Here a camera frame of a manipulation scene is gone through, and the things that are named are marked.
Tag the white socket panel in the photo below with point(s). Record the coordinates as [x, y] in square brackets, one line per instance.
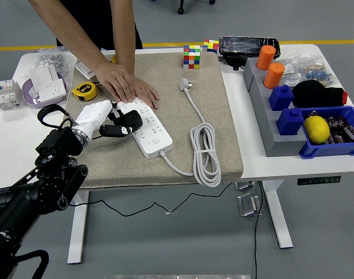
[50, 90]

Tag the person's left hand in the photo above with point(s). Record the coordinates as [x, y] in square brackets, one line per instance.
[149, 94]

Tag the colourful puzzle cube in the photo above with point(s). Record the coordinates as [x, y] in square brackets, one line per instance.
[191, 58]
[210, 46]

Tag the black power adapter plug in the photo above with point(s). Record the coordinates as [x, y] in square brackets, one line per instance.
[134, 119]

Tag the black fabric bundle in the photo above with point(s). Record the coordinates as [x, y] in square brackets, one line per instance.
[316, 94]

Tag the person's right forearm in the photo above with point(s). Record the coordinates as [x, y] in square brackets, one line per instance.
[69, 29]

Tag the person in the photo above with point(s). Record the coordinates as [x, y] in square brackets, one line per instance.
[93, 20]

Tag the clear bag of white parts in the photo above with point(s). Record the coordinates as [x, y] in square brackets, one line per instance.
[290, 71]

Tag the white power strip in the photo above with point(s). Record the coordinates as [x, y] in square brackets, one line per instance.
[156, 136]

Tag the purple bowl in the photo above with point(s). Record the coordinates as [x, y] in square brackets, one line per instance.
[30, 100]

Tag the clear bag of blue parts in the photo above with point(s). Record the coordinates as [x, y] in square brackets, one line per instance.
[316, 71]

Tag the grey peg base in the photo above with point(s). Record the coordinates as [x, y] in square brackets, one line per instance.
[266, 116]

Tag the beige fabric mat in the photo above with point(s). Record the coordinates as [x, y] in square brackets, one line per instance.
[121, 168]

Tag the blue plastic block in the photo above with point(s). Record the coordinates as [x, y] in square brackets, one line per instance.
[281, 98]
[290, 122]

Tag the blue plastic bin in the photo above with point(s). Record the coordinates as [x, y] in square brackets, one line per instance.
[330, 150]

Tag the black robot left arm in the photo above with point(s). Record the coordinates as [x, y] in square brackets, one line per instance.
[46, 189]

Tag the person's right hand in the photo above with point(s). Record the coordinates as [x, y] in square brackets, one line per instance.
[118, 82]

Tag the white wall switch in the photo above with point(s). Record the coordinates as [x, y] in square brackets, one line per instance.
[84, 68]

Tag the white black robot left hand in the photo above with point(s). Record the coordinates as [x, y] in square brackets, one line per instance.
[95, 114]

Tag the white table leg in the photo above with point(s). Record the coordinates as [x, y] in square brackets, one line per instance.
[277, 212]
[78, 232]

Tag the yellow tape measure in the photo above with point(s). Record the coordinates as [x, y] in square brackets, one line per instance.
[85, 90]

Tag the white circuit breaker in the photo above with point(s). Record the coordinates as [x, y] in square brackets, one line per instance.
[3, 96]

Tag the white plastic panel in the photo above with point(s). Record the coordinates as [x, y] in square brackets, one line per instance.
[44, 74]

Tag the black table control panel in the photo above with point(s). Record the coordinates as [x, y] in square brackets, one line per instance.
[319, 180]

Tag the person's left forearm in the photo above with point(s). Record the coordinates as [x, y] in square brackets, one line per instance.
[125, 35]

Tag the small metal bracket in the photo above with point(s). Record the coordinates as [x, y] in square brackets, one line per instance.
[245, 186]

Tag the clear bag of metal parts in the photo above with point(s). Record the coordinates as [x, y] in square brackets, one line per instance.
[50, 58]

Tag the yellow lemon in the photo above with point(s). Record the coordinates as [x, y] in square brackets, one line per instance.
[316, 130]

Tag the black wrapped box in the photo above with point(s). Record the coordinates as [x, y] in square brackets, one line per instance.
[240, 46]

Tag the orange cylinder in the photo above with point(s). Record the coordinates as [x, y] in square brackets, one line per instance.
[266, 58]
[274, 76]

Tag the dark capacitor pile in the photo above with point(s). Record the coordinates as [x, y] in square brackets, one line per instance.
[343, 129]

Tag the large metal bracket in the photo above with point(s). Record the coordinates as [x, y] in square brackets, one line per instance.
[248, 203]

